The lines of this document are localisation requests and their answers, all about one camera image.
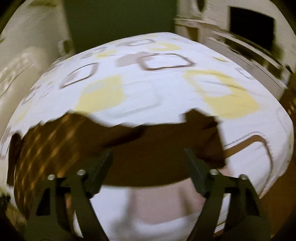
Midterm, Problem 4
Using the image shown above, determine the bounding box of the black flat television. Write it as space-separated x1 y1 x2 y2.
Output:
229 6 275 52

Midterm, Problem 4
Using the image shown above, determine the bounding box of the white vanity dresser with mirror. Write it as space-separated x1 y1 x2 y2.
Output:
174 1 220 44

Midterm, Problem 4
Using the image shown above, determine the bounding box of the white patterned bed quilt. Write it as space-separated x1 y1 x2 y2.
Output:
1 33 294 240

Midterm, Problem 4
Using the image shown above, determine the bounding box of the white tv cabinet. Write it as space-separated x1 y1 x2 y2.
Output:
205 31 287 100

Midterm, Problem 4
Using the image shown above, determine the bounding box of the brown plaid sweater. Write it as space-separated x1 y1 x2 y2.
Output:
6 108 227 218

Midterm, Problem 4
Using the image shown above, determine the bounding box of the cream tufted leather headboard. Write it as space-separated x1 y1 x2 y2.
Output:
1 47 74 136

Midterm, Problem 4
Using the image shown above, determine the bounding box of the dark green curtain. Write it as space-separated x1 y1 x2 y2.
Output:
63 0 177 53

